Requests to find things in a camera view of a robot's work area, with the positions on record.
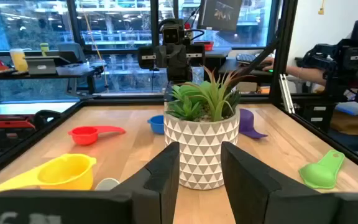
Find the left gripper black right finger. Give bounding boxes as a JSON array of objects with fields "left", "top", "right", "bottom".
[{"left": 221, "top": 141, "right": 358, "bottom": 224}]

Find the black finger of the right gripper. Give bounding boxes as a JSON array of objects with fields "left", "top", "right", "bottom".
[
  {"left": 178, "top": 46, "right": 193, "bottom": 84},
  {"left": 165, "top": 46, "right": 180, "bottom": 84}
]

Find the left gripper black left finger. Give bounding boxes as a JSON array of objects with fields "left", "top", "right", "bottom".
[{"left": 0, "top": 141, "right": 180, "bottom": 224}]

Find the blue measuring cup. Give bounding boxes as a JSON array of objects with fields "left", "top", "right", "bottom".
[{"left": 147, "top": 114, "right": 166, "bottom": 136}]

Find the purple measuring cup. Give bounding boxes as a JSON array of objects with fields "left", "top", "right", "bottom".
[{"left": 238, "top": 108, "right": 269, "bottom": 139}]

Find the green measuring cup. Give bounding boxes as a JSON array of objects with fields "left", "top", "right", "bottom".
[{"left": 298, "top": 149, "right": 346, "bottom": 190}]

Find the red measuring cup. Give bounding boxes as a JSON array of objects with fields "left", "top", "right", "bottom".
[{"left": 68, "top": 125, "right": 127, "bottom": 146}]

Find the yellow measuring cup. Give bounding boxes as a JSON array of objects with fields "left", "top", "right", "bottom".
[{"left": 0, "top": 153, "right": 98, "bottom": 199}]

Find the person's forearm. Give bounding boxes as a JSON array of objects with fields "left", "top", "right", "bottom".
[{"left": 286, "top": 65, "right": 328, "bottom": 87}]

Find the red bowl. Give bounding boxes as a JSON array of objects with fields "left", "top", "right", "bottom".
[{"left": 194, "top": 40, "right": 214, "bottom": 52}]

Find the computer keyboard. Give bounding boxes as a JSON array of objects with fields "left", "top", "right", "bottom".
[{"left": 236, "top": 53, "right": 258, "bottom": 65}]

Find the black hanging monitor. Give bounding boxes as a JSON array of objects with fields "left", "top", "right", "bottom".
[{"left": 196, "top": 0, "right": 244, "bottom": 32}]

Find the succulent in triangle-patterned pot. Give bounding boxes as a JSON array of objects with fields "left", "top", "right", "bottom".
[{"left": 163, "top": 65, "right": 256, "bottom": 190}]

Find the dark office desk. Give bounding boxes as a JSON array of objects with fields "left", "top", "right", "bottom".
[{"left": 0, "top": 67, "right": 105, "bottom": 103}]

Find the person's hand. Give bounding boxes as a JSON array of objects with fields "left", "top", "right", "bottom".
[{"left": 262, "top": 57, "right": 275, "bottom": 72}]

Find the black labelled crate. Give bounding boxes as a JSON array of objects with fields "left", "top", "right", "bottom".
[{"left": 298, "top": 101, "right": 337, "bottom": 133}]

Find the yellow-green cup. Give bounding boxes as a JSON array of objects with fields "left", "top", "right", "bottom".
[{"left": 39, "top": 42, "right": 50, "bottom": 57}]

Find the grey laptop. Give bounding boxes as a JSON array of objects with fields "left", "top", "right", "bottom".
[{"left": 24, "top": 55, "right": 71, "bottom": 76}]

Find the silver aluminium bar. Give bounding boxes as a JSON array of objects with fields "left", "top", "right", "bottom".
[{"left": 278, "top": 73, "right": 296, "bottom": 114}]

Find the yellow plastic jug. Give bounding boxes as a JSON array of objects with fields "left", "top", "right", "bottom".
[{"left": 9, "top": 48, "right": 29, "bottom": 73}]

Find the red and black toolbox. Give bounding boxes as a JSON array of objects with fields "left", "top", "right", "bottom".
[{"left": 0, "top": 113, "right": 37, "bottom": 152}]

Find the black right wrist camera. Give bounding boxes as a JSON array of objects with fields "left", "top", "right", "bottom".
[{"left": 158, "top": 17, "right": 186, "bottom": 46}]

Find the yellow hanging cable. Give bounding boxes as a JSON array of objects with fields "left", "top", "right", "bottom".
[{"left": 82, "top": 0, "right": 110, "bottom": 91}]

